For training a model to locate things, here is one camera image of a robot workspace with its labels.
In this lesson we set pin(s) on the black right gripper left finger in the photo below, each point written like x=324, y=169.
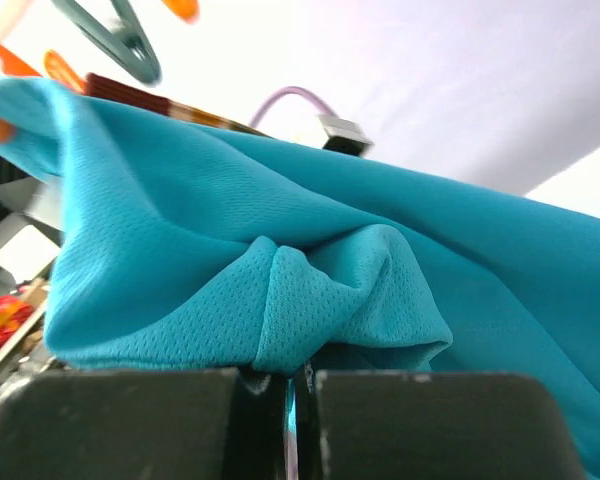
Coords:
x=208, y=424

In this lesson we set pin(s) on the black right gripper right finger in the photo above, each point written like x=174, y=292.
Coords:
x=406, y=425

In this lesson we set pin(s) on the teal cloth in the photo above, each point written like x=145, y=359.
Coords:
x=192, y=247

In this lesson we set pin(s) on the striped sock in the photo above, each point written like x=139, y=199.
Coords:
x=101, y=87

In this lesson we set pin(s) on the white round clip hanger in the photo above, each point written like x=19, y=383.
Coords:
x=11, y=13

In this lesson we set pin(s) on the teal clothespin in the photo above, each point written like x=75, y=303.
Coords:
x=126, y=44

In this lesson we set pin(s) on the orange clothespin top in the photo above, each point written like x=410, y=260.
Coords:
x=185, y=10

